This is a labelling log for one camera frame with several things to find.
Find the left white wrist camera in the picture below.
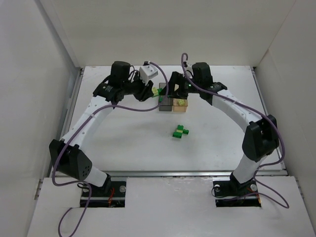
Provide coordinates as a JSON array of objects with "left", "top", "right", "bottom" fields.
[{"left": 139, "top": 65, "right": 158, "bottom": 84}]

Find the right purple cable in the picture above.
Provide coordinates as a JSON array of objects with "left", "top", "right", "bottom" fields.
[{"left": 181, "top": 53, "right": 290, "bottom": 209}]

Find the green yellow lego cluster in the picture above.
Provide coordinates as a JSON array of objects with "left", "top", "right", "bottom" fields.
[{"left": 172, "top": 124, "right": 189, "bottom": 139}]

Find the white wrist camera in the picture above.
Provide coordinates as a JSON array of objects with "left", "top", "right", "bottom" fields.
[
  {"left": 139, "top": 65, "right": 158, "bottom": 84},
  {"left": 184, "top": 62, "right": 193, "bottom": 75}
]

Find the dark grey transparent container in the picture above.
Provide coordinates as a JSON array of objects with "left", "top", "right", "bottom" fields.
[{"left": 158, "top": 82, "right": 173, "bottom": 112}]

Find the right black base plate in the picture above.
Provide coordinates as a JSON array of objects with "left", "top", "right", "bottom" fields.
[{"left": 211, "top": 180, "right": 261, "bottom": 207}]

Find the purple cable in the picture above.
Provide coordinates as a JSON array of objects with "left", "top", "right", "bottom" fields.
[
  {"left": 50, "top": 61, "right": 171, "bottom": 237},
  {"left": 181, "top": 53, "right": 290, "bottom": 209}
]

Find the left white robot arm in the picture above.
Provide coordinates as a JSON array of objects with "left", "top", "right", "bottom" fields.
[{"left": 49, "top": 61, "right": 158, "bottom": 189}]

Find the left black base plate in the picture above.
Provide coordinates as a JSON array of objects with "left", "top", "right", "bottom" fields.
[{"left": 77, "top": 177, "right": 127, "bottom": 208}]

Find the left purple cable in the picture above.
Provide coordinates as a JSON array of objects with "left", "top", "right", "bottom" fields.
[{"left": 50, "top": 61, "right": 171, "bottom": 237}]

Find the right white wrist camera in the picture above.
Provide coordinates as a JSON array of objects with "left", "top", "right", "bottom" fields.
[{"left": 184, "top": 62, "right": 193, "bottom": 75}]

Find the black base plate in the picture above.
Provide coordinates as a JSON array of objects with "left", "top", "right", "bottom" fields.
[
  {"left": 211, "top": 180, "right": 261, "bottom": 207},
  {"left": 77, "top": 177, "right": 127, "bottom": 208}
]

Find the yellow lego from cluster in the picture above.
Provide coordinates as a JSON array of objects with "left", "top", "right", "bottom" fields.
[{"left": 152, "top": 87, "right": 159, "bottom": 97}]

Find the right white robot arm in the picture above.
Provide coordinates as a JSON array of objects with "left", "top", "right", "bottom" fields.
[{"left": 162, "top": 62, "right": 279, "bottom": 186}]

